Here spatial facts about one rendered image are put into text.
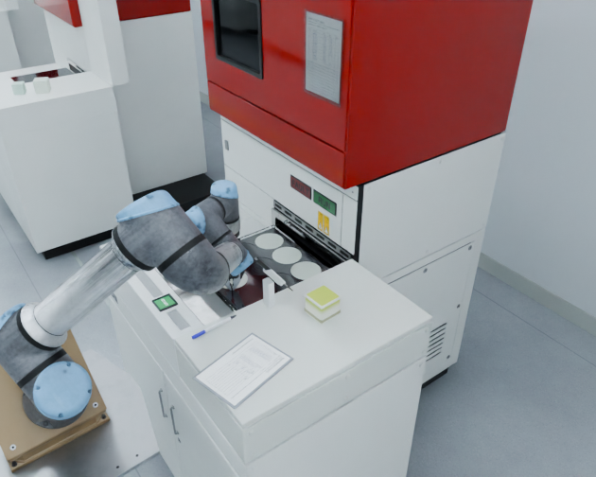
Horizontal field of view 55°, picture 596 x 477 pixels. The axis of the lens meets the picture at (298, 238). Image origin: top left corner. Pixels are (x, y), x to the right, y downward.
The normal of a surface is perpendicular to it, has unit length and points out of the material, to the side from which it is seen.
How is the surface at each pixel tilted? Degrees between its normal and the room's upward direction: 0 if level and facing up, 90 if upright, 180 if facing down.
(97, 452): 0
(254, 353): 0
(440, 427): 0
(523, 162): 90
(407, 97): 90
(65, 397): 51
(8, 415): 44
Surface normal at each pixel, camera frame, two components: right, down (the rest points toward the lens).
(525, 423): 0.00, -0.83
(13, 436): 0.43, -0.30
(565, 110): -0.81, 0.33
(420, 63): 0.59, 0.44
